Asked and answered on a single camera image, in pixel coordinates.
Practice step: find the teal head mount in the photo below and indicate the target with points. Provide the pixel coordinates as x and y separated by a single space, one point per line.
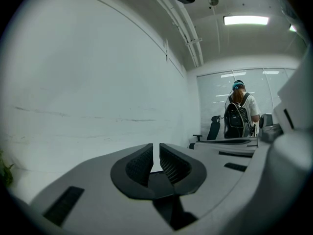
236 86

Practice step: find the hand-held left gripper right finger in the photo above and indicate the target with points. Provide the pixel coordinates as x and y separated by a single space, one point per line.
215 175

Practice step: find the rectangular ceiling light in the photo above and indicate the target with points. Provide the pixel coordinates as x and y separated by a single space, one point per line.
245 20
293 28

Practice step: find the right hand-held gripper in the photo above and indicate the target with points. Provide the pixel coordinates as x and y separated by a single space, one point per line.
293 94

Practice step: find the black office chair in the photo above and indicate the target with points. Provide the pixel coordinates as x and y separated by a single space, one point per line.
212 131

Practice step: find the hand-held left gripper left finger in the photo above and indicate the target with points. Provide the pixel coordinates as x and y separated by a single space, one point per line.
97 192

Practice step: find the round ceiling smoke detector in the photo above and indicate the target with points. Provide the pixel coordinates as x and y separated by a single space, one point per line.
213 1

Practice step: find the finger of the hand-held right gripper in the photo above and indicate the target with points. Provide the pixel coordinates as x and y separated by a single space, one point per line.
210 149

